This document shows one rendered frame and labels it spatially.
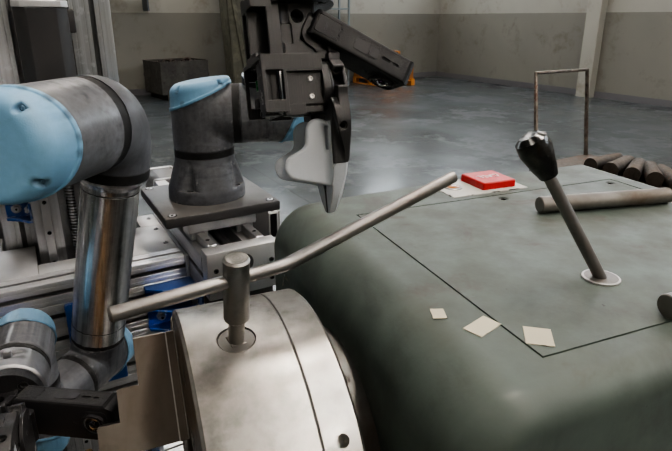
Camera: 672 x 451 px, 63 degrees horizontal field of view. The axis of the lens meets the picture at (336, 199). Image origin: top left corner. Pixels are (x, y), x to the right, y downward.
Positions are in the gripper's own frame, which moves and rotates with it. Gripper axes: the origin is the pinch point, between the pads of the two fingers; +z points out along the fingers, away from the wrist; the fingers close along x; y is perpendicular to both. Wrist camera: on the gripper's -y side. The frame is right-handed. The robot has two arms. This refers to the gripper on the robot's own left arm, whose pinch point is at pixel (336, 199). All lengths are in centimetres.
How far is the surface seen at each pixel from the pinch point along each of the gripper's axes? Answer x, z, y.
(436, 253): -1.0, 7.5, -11.6
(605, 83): -756, -94, -876
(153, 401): -3.9, 17.5, 19.3
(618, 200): -3.9, 5.4, -42.2
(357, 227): 5.7, 2.3, 0.4
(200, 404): 8.0, 13.9, 16.0
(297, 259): 6.0, 4.3, 6.4
